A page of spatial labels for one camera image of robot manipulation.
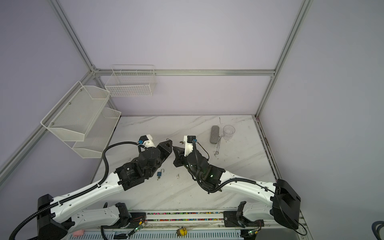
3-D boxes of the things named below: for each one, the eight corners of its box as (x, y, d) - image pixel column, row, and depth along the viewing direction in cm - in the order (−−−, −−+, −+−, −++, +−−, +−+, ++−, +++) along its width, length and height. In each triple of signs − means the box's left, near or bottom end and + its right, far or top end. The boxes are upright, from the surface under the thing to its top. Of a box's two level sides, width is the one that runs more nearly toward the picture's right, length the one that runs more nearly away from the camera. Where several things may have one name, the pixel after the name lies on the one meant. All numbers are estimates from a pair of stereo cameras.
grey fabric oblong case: (209, 143, 106) (209, 140, 104) (211, 127, 116) (211, 124, 113) (218, 144, 106) (218, 141, 103) (219, 128, 115) (219, 125, 113)
